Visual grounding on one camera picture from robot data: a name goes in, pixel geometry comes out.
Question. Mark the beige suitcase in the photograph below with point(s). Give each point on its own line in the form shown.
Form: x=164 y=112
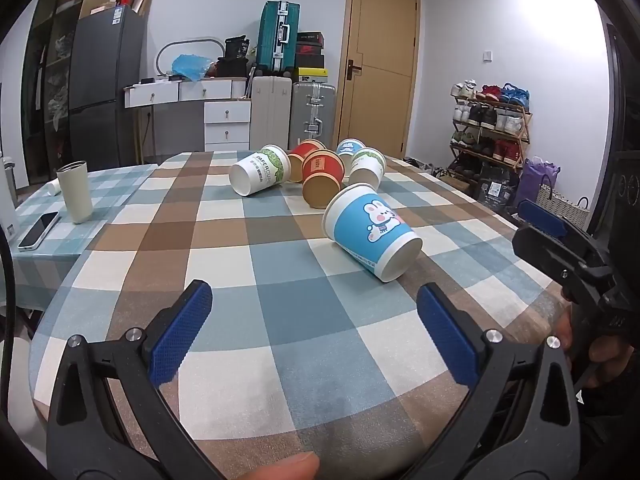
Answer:
x=270 y=110

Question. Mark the person's left hand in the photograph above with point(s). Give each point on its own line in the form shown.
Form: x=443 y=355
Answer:
x=282 y=467

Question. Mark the silver suitcase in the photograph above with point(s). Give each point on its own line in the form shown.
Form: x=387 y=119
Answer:
x=311 y=112

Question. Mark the blue and white paper cup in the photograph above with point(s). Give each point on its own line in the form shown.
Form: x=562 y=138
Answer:
x=350 y=148

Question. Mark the teal plaid tablecloth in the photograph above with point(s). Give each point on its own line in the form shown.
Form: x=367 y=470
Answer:
x=55 y=260

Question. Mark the small white green paper cup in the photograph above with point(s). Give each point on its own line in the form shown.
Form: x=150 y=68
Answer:
x=367 y=166

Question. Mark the dark grey refrigerator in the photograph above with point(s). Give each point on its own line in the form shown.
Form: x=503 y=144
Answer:
x=107 y=90

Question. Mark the oval mirror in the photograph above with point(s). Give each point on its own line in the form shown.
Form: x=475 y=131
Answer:
x=165 y=52

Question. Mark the wooden shoe rack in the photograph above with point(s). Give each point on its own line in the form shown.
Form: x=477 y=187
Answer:
x=522 y=130

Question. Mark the cream tumbler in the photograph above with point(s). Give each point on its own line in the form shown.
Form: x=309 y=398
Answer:
x=75 y=191

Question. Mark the wooden door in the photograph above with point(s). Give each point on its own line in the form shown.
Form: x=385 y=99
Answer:
x=377 y=65

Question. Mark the person's right hand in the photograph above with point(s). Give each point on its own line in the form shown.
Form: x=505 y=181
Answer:
x=607 y=356

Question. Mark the large white green paper cup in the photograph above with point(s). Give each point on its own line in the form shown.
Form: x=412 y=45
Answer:
x=260 y=170

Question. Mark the rows of shoes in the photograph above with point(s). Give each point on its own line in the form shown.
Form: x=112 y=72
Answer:
x=487 y=115

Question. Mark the blue rabbit paper cup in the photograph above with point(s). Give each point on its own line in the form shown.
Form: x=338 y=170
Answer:
x=370 y=232

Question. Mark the teal suitcase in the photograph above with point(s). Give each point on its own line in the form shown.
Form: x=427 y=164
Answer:
x=278 y=35

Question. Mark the red and brown paper cup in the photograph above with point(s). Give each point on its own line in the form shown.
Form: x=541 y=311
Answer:
x=322 y=177

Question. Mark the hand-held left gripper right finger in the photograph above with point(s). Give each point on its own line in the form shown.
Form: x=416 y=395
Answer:
x=447 y=332

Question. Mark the small white bottle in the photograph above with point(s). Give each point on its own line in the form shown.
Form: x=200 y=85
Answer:
x=54 y=188

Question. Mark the white dressing table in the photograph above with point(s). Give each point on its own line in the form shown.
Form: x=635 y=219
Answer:
x=200 y=105

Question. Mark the person's right forearm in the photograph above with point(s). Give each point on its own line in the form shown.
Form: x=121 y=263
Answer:
x=607 y=425

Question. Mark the stack of shoe boxes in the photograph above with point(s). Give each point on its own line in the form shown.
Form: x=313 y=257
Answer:
x=310 y=57

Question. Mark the black printed bag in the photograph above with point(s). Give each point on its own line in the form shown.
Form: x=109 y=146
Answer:
x=494 y=186

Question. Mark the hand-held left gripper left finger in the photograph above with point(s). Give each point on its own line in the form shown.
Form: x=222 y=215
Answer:
x=180 y=332

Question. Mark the woven basket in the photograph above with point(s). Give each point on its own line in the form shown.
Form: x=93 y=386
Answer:
x=562 y=206

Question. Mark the dark glass cabinet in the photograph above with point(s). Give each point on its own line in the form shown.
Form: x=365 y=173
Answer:
x=47 y=75

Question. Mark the white smartphone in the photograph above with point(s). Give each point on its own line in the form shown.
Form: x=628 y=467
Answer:
x=38 y=230

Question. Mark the purple bag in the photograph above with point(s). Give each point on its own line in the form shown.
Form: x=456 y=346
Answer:
x=536 y=180

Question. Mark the blue plastic bag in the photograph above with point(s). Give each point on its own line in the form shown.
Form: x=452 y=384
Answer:
x=190 y=66

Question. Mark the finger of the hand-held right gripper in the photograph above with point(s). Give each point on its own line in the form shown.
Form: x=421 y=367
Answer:
x=542 y=217
x=547 y=255

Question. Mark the brown blue plaid tablecloth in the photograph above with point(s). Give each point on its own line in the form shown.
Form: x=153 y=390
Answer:
x=280 y=310

